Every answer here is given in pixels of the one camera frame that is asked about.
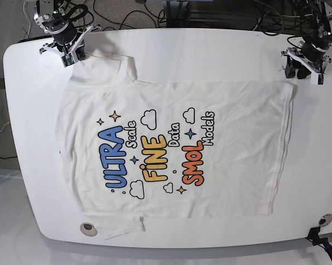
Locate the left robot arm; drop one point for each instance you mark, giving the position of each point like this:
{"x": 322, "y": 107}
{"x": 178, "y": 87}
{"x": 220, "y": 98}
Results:
{"x": 318, "y": 16}

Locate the left silver table grommet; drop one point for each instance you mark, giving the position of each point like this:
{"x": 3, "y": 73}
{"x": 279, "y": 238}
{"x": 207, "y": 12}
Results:
{"x": 88, "y": 229}

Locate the black aluminium frame base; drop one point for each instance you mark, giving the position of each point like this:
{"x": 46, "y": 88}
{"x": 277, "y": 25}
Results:
{"x": 179, "y": 14}

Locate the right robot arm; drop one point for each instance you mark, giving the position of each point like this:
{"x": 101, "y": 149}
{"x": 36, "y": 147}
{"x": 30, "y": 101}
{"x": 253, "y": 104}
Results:
{"x": 65, "y": 22}

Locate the silver table grommet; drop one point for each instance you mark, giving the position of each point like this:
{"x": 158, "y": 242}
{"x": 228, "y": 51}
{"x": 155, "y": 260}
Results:
{"x": 88, "y": 229}
{"x": 325, "y": 220}

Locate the white printed T-shirt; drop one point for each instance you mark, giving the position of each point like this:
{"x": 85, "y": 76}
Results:
{"x": 133, "y": 150}

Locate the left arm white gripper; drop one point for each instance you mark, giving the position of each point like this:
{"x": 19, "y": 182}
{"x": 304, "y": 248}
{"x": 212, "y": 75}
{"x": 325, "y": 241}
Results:
{"x": 307, "y": 60}

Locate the black table clamp with cable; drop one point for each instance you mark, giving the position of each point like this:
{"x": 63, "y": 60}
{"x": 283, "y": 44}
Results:
{"x": 314, "y": 238}

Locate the right silver table grommet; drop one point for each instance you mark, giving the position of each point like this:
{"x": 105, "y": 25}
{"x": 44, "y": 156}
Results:
{"x": 325, "y": 220}

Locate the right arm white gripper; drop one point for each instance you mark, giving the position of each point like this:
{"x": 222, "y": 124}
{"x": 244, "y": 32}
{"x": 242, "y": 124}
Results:
{"x": 69, "y": 44}

